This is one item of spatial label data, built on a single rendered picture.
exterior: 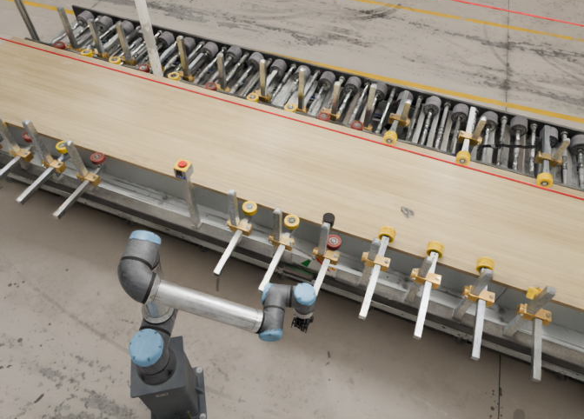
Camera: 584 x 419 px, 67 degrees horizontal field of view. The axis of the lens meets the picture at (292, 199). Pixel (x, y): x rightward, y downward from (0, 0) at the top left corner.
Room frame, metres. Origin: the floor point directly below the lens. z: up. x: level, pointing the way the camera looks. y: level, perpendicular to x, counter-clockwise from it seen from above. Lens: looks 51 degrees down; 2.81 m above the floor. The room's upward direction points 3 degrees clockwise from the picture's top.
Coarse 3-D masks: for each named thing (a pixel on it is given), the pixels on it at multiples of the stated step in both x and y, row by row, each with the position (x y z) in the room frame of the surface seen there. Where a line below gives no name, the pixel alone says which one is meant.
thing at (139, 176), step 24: (24, 144) 2.15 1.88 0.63; (48, 144) 2.07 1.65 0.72; (120, 168) 1.89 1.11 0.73; (48, 192) 2.21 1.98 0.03; (168, 192) 1.78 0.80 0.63; (120, 216) 1.99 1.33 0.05; (240, 216) 1.61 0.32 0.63; (264, 216) 1.56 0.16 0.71; (192, 240) 1.75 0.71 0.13; (312, 240) 1.46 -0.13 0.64; (360, 240) 1.37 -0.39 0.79; (264, 264) 1.56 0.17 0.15; (408, 264) 1.27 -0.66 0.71; (456, 288) 1.18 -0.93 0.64; (504, 288) 1.11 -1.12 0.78; (384, 312) 1.30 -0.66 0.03; (552, 312) 1.02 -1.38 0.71; (576, 312) 1.00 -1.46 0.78; (528, 360) 0.98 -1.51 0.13
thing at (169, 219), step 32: (0, 160) 1.93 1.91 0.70; (96, 192) 1.70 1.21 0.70; (160, 224) 1.52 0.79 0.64; (256, 256) 1.31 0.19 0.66; (288, 256) 1.29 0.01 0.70; (352, 288) 1.13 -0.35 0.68; (384, 288) 1.13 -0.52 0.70; (448, 320) 0.96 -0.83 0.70; (544, 352) 0.81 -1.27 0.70; (576, 352) 0.82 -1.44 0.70
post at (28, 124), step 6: (24, 120) 1.80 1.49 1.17; (24, 126) 1.79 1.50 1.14; (30, 126) 1.80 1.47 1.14; (30, 132) 1.78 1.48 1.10; (36, 132) 1.81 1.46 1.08; (30, 138) 1.79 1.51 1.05; (36, 138) 1.79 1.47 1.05; (36, 144) 1.79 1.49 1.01; (42, 144) 1.80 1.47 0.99; (42, 150) 1.78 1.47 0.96; (42, 156) 1.79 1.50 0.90; (48, 156) 1.80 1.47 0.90; (48, 162) 1.78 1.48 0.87; (54, 174) 1.79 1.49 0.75; (60, 174) 1.81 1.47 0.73
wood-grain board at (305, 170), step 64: (0, 64) 2.68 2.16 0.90; (64, 64) 2.72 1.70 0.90; (64, 128) 2.05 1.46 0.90; (128, 128) 2.07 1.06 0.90; (192, 128) 2.10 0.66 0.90; (256, 128) 2.13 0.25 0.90; (320, 128) 2.15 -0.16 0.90; (256, 192) 1.59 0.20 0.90; (320, 192) 1.61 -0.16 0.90; (384, 192) 1.63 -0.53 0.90; (448, 192) 1.65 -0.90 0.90; (512, 192) 1.67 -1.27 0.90; (576, 192) 1.69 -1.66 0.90; (448, 256) 1.21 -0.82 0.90; (512, 256) 1.23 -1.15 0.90; (576, 256) 1.25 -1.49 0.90
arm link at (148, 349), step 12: (144, 336) 0.74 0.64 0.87; (156, 336) 0.74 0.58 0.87; (168, 336) 0.77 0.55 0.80; (132, 348) 0.69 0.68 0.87; (144, 348) 0.69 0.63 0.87; (156, 348) 0.69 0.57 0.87; (132, 360) 0.65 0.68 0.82; (144, 360) 0.64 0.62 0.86; (156, 360) 0.65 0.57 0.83; (168, 360) 0.69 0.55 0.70; (144, 372) 0.63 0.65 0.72; (156, 372) 0.63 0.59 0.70
